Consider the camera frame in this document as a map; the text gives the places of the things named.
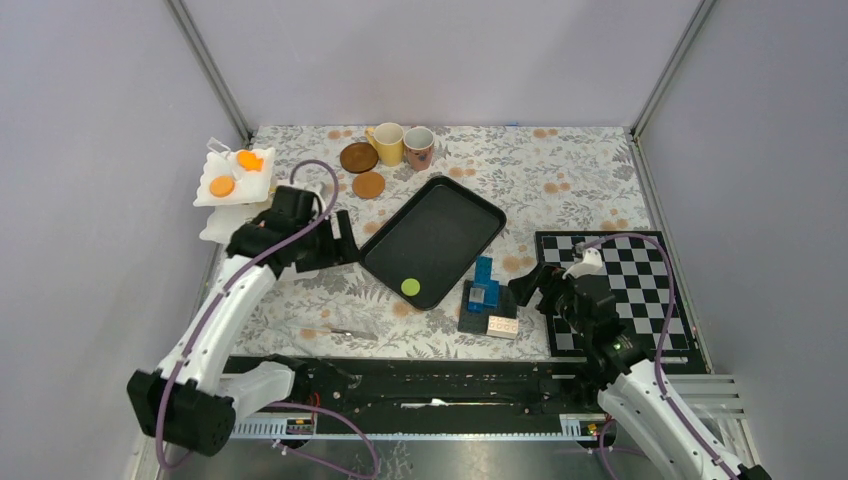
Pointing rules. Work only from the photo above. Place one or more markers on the pink patterned mug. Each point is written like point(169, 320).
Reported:
point(419, 145)

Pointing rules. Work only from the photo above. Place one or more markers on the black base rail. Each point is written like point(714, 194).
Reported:
point(442, 397)

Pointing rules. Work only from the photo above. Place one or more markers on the blue lego block stack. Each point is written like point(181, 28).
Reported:
point(484, 291)

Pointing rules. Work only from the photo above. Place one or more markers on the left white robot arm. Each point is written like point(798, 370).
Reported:
point(185, 401)

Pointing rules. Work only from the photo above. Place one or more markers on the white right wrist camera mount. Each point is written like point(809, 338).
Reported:
point(590, 263)

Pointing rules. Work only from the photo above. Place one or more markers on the silver tongs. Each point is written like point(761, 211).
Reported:
point(338, 331)

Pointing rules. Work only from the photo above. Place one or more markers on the beige lego brick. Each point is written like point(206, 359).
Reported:
point(502, 327)

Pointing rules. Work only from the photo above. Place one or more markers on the white tiered dessert stand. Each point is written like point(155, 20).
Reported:
point(253, 193)

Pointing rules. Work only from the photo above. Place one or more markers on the orange fish biscuit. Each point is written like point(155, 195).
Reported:
point(249, 161)

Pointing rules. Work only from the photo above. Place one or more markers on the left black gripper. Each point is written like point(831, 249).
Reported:
point(340, 249)

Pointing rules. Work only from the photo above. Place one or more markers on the light brown round coaster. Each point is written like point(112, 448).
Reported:
point(368, 185)

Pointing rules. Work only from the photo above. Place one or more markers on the yellow mug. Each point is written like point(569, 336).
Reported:
point(387, 140)

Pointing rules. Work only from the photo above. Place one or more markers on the black lego baseplate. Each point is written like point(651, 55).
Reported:
point(475, 323)

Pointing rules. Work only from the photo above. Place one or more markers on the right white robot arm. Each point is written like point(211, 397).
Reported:
point(626, 383)

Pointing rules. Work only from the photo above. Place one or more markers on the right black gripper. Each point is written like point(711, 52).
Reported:
point(547, 278)

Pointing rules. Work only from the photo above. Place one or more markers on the orange round biscuit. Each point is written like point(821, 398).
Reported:
point(221, 186)

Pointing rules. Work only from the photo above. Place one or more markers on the green round cookie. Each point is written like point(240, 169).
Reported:
point(410, 287)

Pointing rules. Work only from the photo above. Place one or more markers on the dark brown round coaster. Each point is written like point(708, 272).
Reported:
point(359, 157)

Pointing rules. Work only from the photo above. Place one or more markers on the black white checkerboard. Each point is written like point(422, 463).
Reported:
point(640, 282)

